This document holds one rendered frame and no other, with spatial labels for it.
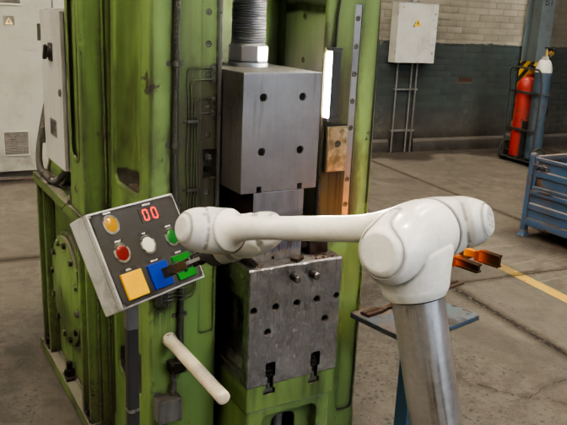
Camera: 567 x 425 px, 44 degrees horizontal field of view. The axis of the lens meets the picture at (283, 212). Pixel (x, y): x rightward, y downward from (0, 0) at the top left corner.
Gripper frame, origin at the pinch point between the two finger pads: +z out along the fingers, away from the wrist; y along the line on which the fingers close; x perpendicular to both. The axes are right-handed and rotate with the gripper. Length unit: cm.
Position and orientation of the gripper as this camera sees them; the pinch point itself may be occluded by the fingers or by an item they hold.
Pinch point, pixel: (172, 270)
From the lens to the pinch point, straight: 205.2
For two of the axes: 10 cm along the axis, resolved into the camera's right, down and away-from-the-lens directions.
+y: 5.7, -2.0, 8.0
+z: -7.3, 3.2, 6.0
